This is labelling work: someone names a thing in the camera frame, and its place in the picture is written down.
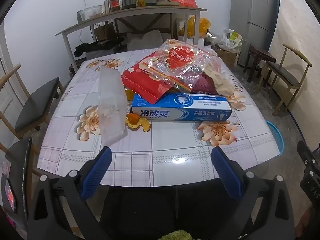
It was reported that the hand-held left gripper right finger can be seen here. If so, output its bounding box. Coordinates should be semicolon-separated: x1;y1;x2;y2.
211;146;295;240

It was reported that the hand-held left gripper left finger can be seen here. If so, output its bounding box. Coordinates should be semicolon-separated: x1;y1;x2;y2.
27;146;113;240

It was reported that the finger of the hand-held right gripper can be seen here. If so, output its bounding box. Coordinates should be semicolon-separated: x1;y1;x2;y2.
297;140;318;178

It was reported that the blue plastic waste basket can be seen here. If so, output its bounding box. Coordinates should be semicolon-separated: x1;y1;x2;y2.
265;120;285;158

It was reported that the blue toothpaste box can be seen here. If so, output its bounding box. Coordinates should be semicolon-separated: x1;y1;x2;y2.
131;93;232;123

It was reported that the orange peel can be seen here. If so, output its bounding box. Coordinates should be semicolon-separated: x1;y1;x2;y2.
126;113;152;133

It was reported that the floral print dining table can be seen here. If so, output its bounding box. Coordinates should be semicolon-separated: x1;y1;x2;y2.
36;47;280;188

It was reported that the translucent plastic container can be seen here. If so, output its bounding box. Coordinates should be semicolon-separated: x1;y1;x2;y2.
97;66;128;146

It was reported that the green fuzzy cloth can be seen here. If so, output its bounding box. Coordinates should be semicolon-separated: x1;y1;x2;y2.
159;230;192;240

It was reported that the black phone on stand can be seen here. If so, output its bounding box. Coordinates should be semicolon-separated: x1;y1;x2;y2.
1;137;33;214

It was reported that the wooden chair black seat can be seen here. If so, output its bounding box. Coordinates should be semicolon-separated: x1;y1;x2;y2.
0;64;64;142
258;43;313;116

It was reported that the small yellow packet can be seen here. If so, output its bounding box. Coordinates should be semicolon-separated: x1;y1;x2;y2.
124;88;136;101

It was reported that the red snack bag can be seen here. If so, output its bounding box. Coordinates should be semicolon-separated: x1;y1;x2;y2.
121;55;176;104

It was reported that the dark wooden stool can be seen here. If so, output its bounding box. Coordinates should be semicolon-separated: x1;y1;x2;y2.
243;44;277;83

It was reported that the cardboard box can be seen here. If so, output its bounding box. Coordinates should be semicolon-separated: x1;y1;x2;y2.
215;47;241;67

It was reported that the clear plastic bag red print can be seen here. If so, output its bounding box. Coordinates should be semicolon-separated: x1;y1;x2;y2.
152;39;218;96

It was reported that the black clothing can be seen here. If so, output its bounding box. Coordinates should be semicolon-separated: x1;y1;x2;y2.
74;37;125;57

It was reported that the white plastic bag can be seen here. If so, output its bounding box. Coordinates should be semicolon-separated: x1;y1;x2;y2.
222;28;243;48

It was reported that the grey refrigerator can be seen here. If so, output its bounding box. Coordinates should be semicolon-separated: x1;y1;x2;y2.
229;0;278;67

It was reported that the yellow plastic bag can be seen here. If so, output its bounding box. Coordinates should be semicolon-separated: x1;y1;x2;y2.
178;15;211;38

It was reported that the wooden side table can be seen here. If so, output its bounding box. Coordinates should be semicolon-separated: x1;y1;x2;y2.
55;6;208;68

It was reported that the clear plastic jug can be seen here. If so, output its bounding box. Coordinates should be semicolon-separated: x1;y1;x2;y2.
77;5;104;22

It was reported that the blue cable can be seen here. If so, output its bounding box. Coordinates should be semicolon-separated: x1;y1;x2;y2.
287;104;309;143

